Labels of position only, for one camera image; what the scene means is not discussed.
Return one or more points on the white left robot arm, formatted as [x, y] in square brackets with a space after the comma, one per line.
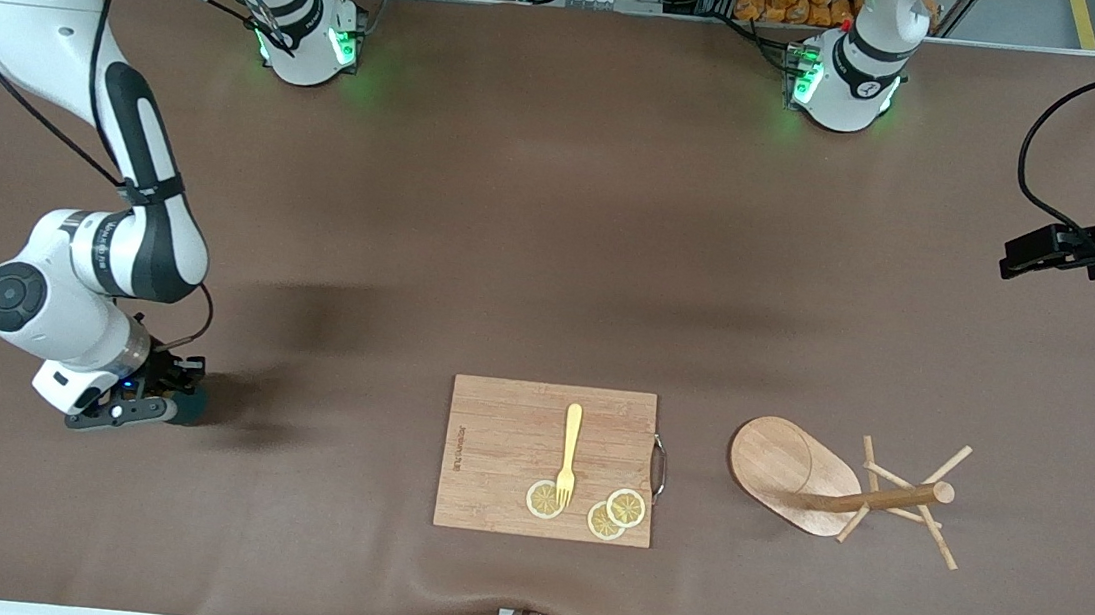
[845, 85]

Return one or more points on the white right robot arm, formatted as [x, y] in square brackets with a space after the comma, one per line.
[34, 7]

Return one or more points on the brown table mat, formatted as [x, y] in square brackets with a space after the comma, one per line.
[513, 244]

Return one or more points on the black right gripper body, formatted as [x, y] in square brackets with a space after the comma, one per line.
[162, 372]

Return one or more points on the lemon slice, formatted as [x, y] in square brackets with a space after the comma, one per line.
[600, 524]
[541, 501]
[629, 507]

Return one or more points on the wooden cutting board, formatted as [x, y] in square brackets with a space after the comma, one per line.
[503, 454]

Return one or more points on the dark teal ribbed mug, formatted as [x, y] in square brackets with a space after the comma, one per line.
[191, 411]

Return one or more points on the wooden mug tree rack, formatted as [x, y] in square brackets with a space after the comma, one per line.
[778, 465]

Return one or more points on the yellow plastic fork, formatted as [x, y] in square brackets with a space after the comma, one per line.
[571, 440]

